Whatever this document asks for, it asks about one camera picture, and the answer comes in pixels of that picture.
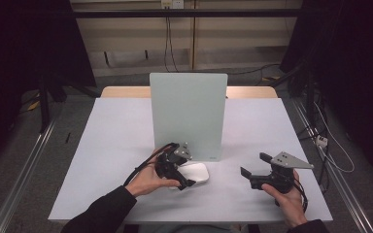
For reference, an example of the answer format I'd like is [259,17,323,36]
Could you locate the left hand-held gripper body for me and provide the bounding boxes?
[154,142,194,186]

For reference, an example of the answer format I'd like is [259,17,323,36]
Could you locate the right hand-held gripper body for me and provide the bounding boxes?
[249,150,315,195]

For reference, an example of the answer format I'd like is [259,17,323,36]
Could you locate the white board eraser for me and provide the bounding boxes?
[169,161,211,191]

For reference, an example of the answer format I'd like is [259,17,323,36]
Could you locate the person's right hand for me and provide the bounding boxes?
[260,169,309,229]

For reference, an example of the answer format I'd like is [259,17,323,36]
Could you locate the person's left hand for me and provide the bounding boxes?
[124,146,182,199]

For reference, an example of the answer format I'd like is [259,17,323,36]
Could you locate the person's lap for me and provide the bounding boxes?
[140,223,251,233]

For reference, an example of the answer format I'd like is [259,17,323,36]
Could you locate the white power strip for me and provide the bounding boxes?
[315,134,329,149]

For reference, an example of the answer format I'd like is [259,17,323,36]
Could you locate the pale green glass writing board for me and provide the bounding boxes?
[149,72,229,163]

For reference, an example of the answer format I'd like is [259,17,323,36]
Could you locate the white table cover sheet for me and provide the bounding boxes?
[48,97,334,225]

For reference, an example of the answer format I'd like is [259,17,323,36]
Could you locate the black curtain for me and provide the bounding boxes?
[279,0,373,185]
[0,0,97,176]

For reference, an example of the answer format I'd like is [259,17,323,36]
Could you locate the black metal stand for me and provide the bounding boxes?
[38,75,51,134]

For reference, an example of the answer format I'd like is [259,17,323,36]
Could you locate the black horizontal bar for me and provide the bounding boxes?
[72,8,303,19]

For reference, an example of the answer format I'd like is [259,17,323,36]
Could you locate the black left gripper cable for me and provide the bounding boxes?
[123,142,180,187]

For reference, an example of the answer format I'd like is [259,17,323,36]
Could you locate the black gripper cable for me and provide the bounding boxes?
[291,177,309,214]
[123,142,180,187]

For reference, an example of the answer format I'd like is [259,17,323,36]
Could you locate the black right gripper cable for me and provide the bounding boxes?
[291,177,309,214]

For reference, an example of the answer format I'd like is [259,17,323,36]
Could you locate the white floor cable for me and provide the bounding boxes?
[313,101,356,174]

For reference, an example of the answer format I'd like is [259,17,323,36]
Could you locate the aluminium floor rail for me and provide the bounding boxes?
[0,117,58,233]
[291,98,373,233]

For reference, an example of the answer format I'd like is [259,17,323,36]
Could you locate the black floor cable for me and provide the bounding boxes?
[225,63,282,77]

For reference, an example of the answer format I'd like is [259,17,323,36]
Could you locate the black hanging wall cables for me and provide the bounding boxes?
[163,16,180,74]

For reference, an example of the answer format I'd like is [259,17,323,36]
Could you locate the white wall socket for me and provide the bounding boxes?
[160,0,186,10]

